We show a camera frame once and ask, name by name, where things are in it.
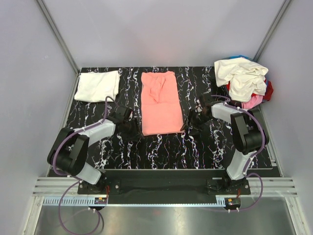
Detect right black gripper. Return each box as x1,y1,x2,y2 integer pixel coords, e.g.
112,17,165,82
180,109,212,136

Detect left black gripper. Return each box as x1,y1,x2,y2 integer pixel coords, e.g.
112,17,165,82
123,117,144,142

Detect salmon pink t shirt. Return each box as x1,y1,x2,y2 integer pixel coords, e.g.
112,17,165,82
141,71,183,136

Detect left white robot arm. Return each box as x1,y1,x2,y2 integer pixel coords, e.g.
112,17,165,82
47,118,142,194

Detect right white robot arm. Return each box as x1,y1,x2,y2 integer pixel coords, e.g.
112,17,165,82
180,102,269,194

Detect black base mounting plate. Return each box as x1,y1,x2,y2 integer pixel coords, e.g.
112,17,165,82
78,169,251,206

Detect folded white t shirt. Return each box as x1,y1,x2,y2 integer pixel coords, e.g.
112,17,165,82
74,70,120,103

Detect crumpled cream t shirt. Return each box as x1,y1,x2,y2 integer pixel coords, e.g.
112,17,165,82
214,57,268,102

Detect pink garment in pile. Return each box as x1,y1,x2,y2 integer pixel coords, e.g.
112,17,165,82
241,95,263,110

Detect blue garment in pile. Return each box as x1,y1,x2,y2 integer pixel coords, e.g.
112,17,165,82
229,55,253,61

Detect red garment in pile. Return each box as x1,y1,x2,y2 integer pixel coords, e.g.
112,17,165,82
225,80,274,102

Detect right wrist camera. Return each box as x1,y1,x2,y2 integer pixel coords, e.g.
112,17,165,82
196,93,213,112

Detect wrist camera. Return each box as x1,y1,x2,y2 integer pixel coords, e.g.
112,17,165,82
196,93,213,112
106,106,133,124

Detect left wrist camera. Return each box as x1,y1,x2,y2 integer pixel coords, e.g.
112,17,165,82
106,106,133,124

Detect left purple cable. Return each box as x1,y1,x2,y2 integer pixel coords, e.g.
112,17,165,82
52,95,117,235

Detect slotted grey cable duct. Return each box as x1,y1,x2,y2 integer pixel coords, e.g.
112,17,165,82
43,196,225,208

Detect right aluminium rail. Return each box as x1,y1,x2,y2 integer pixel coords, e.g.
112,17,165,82
251,106,312,235

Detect right aluminium frame post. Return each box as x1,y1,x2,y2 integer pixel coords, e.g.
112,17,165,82
253,0,293,62

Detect aluminium frame post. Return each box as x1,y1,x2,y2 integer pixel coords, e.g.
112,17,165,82
35,0,80,75
253,0,293,62

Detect left aluminium frame post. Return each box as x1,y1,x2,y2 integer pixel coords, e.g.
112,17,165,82
35,0,80,75

